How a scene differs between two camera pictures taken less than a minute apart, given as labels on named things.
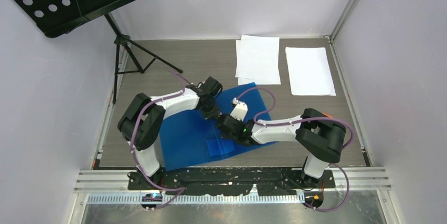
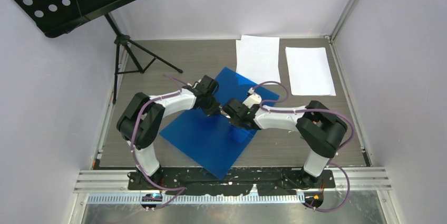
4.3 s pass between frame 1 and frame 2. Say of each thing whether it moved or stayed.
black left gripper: stayed
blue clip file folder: moved
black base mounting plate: stayed
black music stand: stayed
